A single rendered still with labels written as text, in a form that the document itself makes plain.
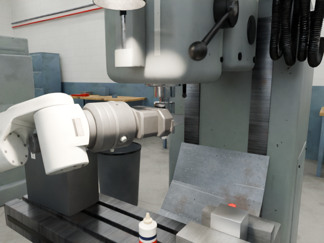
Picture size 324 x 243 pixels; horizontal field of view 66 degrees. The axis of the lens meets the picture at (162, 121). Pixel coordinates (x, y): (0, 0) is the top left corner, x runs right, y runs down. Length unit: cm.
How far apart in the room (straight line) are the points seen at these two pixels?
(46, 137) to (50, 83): 742
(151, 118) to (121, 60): 12
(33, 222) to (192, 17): 70
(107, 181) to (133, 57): 216
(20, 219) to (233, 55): 77
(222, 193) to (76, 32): 707
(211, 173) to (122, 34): 61
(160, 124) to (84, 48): 693
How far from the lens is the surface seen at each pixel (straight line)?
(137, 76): 49
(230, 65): 60
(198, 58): 40
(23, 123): 47
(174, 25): 45
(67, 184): 80
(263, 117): 86
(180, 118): 55
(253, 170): 88
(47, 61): 782
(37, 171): 90
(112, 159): 243
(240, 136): 89
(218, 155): 91
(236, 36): 61
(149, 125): 48
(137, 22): 46
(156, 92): 54
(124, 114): 45
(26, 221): 91
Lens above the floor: 132
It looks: 10 degrees down
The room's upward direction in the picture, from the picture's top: straight up
